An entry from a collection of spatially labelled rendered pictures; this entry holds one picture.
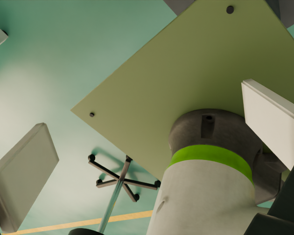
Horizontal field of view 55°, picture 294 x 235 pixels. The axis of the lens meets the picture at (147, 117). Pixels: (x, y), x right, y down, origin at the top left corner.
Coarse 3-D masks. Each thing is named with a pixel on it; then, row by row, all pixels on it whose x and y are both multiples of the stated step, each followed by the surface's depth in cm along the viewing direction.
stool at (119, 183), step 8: (128, 160) 181; (104, 168) 196; (112, 176) 198; (120, 176) 195; (104, 184) 209; (112, 184) 205; (120, 184) 196; (136, 184) 196; (144, 184) 195; (152, 184) 194; (160, 184) 196; (128, 192) 207; (112, 200) 187; (136, 200) 214; (112, 208) 184; (104, 216) 179; (104, 224) 175; (72, 232) 161; (80, 232) 158; (88, 232) 157; (96, 232) 158
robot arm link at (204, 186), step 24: (168, 168) 39; (192, 168) 36; (216, 168) 35; (240, 168) 37; (168, 192) 35; (192, 192) 33; (216, 192) 33; (240, 192) 34; (168, 216) 32; (192, 216) 31; (216, 216) 31; (240, 216) 30
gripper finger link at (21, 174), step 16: (32, 128) 18; (16, 144) 16; (32, 144) 16; (48, 144) 18; (0, 160) 14; (16, 160) 14; (32, 160) 16; (48, 160) 18; (0, 176) 13; (16, 176) 14; (32, 176) 15; (48, 176) 17; (0, 192) 12; (16, 192) 14; (32, 192) 15; (0, 208) 13; (16, 208) 13; (0, 224) 13; (16, 224) 13
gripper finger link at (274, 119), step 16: (256, 96) 15; (272, 96) 14; (256, 112) 16; (272, 112) 14; (288, 112) 12; (256, 128) 17; (272, 128) 14; (288, 128) 12; (272, 144) 15; (288, 144) 12; (288, 160) 13
